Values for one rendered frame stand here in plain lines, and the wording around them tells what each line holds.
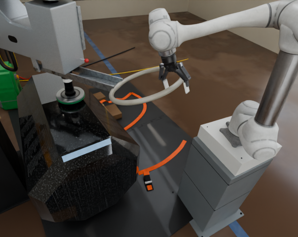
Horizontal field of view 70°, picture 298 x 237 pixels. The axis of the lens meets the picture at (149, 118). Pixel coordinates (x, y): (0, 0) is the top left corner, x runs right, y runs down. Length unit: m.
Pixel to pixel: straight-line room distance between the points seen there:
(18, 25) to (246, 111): 1.53
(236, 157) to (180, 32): 0.83
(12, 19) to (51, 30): 0.38
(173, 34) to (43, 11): 0.83
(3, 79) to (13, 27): 1.56
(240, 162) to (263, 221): 1.08
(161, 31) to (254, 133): 0.70
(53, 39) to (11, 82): 1.82
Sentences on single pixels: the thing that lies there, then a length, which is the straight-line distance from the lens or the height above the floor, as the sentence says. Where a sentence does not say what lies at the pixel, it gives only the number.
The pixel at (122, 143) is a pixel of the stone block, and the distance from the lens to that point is 1.58.
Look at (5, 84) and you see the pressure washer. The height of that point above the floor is 0.37.
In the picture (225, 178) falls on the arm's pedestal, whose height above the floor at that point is 0.76.
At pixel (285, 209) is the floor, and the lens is 2.58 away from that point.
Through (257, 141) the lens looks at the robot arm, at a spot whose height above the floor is 1.14.
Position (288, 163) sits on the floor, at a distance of 3.00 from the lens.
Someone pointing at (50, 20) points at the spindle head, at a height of 1.50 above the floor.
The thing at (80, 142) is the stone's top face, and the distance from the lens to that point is 1.48.
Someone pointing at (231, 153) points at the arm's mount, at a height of 0.92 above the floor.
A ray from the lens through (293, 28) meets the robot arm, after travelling 1.02.
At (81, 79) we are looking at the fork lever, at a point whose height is 1.12.
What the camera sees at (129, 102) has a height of 1.22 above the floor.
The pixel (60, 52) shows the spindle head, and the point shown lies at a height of 1.31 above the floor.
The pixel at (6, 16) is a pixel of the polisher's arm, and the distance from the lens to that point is 1.80.
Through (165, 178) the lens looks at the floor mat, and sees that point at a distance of 2.30.
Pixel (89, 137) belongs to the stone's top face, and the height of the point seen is 0.85.
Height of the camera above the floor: 1.91
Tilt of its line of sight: 41 degrees down
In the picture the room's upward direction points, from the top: 5 degrees clockwise
